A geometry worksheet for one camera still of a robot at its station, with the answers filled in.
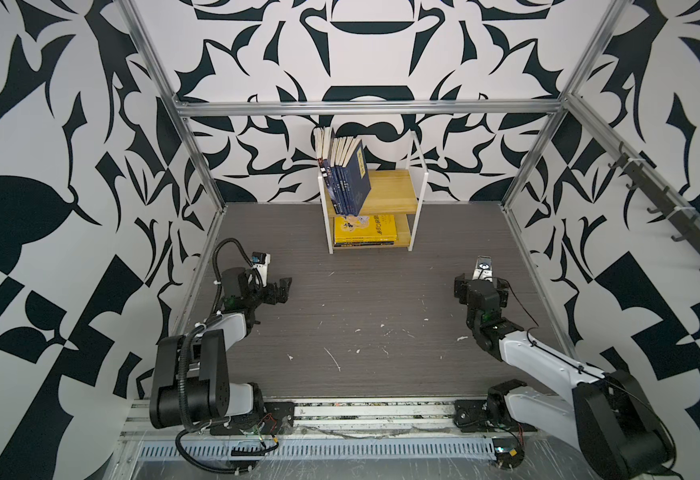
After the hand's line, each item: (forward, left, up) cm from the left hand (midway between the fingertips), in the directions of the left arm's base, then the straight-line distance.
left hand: (274, 271), depth 91 cm
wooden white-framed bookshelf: (+19, -37, +13) cm, 43 cm away
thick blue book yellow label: (+12, -19, +26) cm, 34 cm away
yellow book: (+16, -29, 0) cm, 33 cm away
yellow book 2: (+12, -28, -3) cm, 31 cm away
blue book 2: (+12, -24, +24) cm, 36 cm away
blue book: (+12, -22, +26) cm, 36 cm away
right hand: (-6, -61, +5) cm, 61 cm away
